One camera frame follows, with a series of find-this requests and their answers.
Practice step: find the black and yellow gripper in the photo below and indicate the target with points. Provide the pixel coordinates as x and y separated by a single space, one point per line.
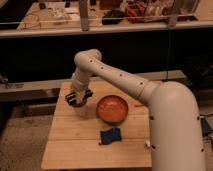
78 99

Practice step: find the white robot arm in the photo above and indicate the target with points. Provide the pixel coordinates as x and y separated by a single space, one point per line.
174 119

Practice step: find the orange ceramic bowl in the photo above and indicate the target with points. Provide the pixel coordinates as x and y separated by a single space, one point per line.
112 109

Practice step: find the blue eraser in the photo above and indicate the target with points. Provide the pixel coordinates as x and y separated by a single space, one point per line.
109 136

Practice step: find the wooden workbench shelf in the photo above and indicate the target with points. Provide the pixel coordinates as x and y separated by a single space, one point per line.
35 18

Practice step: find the black object on shelf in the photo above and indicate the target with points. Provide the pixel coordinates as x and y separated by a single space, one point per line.
112 17

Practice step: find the red object on shelf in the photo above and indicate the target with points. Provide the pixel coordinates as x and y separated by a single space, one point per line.
135 12

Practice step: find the grey vertical post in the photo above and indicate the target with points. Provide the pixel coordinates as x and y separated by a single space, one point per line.
83 10

